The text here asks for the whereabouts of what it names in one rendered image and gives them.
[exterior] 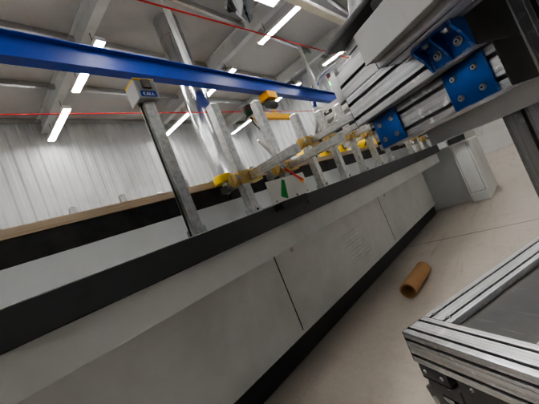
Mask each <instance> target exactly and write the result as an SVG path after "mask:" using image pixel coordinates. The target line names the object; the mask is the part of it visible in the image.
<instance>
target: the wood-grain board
mask: <svg viewBox="0 0 539 404"><path fill-rule="evenodd" d="M359 150H360V151H361V152H362V151H366V150H369V148H368V146H367V147H366V148H363V147H361V148H360V149H359ZM340 153H341V156H346V155H350V154H353V152H352V150H349V151H343V152H340ZM330 159H333V156H332V155H328V156H322V157H318V158H317V160H318V162H321V161H324V160H330ZM305 165H308V161H306V162H304V163H302V164H299V165H298V166H299V167H301V166H305ZM212 188H218V187H216V186H215V184H214V182H209V183H205V184H199V185H195V186H192V187H188V189H189V192H190V194H193V193H196V192H202V191H205V190H209V189H212ZM173 198H175V196H174V194H173V191H170V192H164V193H160V194H156V195H153V196H146V197H142V198H139V199H135V200H129V201H124V202H121V203H118V204H111V205H108V206H103V207H100V208H93V209H90V210H86V211H82V212H76V213H72V214H68V215H65V216H58V217H55V218H50V219H47V220H40V221H37V222H34V223H29V224H23V225H19V226H16V227H12V228H5V229H2V230H0V241H4V240H9V239H13V238H16V237H20V236H25V235H29V234H32V233H36V232H41V231H45V230H48V229H52V228H57V227H61V226H64V225H68V224H74V223H77V222H80V221H84V220H90V219H93V218H96V217H100V216H106V215H109V214H112V213H116V212H122V211H125V210H128V209H132V208H138V207H141V206H145V205H148V204H154V203H157V202H161V201H164V200H170V199H173Z"/></svg>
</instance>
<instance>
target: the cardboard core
mask: <svg viewBox="0 0 539 404"><path fill-rule="evenodd" d="M430 272H431V267H430V265H429V264H427V263H426V262H422V261H421V262H419V263H417V265H416V266H415V267H414V268H413V270H412V271H411V272H410V274H409V275H408V276H407V278H406V279H405V281H404V282H403V283H402V284H401V286H400V287H399V291H400V292H401V294H402V295H403V296H405V297H406V298H413V297H414V296H415V295H416V294H417V293H418V291H419V289H420V287H421V286H422V284H423V283H424V281H425V280H426V278H427V276H428V274H429V273H430Z"/></svg>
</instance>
